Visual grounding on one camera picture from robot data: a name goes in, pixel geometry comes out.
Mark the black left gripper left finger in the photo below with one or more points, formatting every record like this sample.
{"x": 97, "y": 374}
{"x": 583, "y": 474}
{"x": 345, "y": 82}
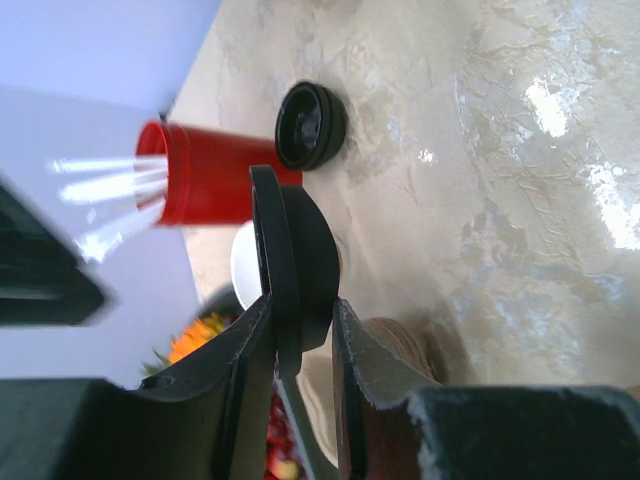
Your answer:
{"x": 204, "y": 417}

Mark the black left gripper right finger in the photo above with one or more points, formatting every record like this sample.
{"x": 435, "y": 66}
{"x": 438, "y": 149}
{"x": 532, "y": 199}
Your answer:
{"x": 394, "y": 423}

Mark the black cup lid top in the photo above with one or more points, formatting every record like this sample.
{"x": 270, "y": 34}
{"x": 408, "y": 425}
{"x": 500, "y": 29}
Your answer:
{"x": 298, "y": 266}

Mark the black cup lid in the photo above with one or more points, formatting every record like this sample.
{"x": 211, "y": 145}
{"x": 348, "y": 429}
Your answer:
{"x": 298, "y": 266}
{"x": 310, "y": 127}

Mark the brown pulp cup carrier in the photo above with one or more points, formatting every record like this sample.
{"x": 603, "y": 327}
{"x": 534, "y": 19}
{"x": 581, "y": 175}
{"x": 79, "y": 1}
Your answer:
{"x": 315, "y": 381}

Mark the orange pineapple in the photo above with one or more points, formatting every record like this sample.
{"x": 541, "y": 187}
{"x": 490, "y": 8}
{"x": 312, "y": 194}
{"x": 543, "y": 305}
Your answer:
{"x": 197, "y": 333}

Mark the strawberry bunch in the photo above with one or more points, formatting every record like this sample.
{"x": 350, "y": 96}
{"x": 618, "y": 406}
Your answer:
{"x": 281, "y": 460}

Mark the dark grey fruit tray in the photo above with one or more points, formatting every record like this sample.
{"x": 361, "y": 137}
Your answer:
{"x": 305, "y": 449}

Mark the brown paper cup outer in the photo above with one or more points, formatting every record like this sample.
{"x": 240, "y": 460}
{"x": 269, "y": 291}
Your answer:
{"x": 247, "y": 265}

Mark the red ribbed straw cup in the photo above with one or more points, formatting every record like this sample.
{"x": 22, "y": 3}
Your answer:
{"x": 208, "y": 172}

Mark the black cup lid bottom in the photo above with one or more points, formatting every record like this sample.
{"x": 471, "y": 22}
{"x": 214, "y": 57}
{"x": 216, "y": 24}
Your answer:
{"x": 310, "y": 127}

